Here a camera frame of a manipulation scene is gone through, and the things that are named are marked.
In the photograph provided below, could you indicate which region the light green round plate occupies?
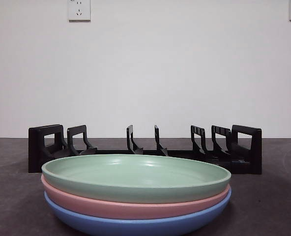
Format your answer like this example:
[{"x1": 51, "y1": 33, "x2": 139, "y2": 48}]
[{"x1": 41, "y1": 154, "x2": 232, "y2": 205}]

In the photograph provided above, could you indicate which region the pink round plate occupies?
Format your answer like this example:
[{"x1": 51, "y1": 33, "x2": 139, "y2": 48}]
[{"x1": 41, "y1": 176, "x2": 232, "y2": 220}]

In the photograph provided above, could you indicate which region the blue round plate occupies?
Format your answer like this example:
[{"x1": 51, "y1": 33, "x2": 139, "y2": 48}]
[{"x1": 44, "y1": 188, "x2": 233, "y2": 236}]

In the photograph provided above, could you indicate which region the black plastic plate rack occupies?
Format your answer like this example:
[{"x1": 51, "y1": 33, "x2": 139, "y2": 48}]
[{"x1": 28, "y1": 124, "x2": 263, "y2": 176}]

